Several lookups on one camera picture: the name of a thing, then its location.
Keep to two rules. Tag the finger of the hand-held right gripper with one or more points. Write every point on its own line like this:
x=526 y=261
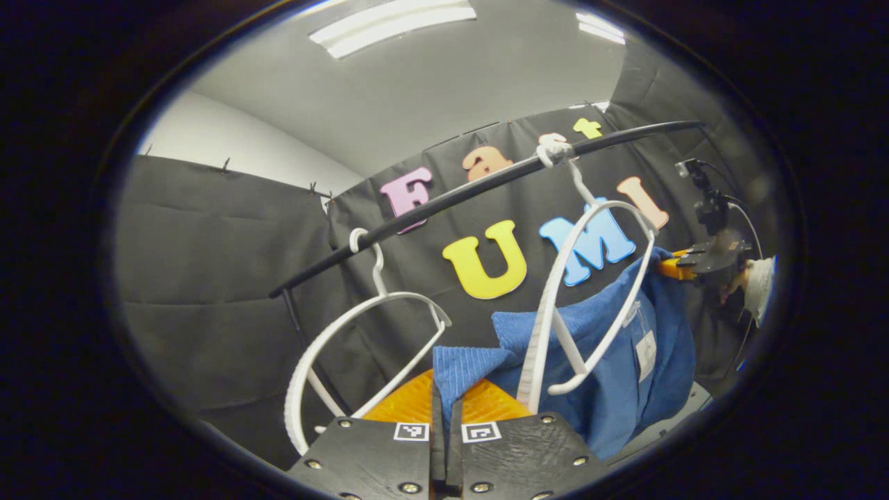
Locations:
x=670 y=269

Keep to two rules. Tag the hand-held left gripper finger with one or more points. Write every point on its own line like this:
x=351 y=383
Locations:
x=455 y=458
x=437 y=451

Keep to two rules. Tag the white clothes hanger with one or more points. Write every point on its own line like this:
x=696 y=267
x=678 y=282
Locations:
x=545 y=326
x=297 y=410

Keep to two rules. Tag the black clothes rack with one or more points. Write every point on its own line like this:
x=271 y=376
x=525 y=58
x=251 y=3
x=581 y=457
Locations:
x=444 y=201

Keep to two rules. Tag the small ceiling light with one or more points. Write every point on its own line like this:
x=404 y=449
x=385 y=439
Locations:
x=601 y=28

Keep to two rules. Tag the black backdrop cloth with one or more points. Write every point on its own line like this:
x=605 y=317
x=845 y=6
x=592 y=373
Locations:
x=208 y=278

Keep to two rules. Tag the large ceiling light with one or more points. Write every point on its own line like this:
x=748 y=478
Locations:
x=389 y=28

